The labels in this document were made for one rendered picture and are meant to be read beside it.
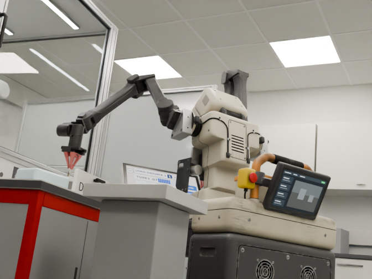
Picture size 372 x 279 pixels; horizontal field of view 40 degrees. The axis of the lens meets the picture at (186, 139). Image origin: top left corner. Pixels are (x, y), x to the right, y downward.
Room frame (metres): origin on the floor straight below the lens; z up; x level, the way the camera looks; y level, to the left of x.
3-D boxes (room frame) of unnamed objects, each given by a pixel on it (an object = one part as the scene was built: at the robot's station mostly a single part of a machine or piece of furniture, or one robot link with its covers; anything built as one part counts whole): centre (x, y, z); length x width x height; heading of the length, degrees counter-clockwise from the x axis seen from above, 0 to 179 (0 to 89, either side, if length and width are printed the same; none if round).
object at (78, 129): (2.26, 0.51, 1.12); 0.07 x 0.06 x 0.07; 67
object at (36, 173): (1.64, 0.45, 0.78); 0.15 x 0.10 x 0.04; 146
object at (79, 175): (2.27, 0.40, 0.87); 0.29 x 0.02 x 0.11; 158
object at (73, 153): (2.27, 0.51, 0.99); 0.07 x 0.07 x 0.09; 67
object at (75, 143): (2.26, 0.50, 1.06); 0.10 x 0.07 x 0.07; 67
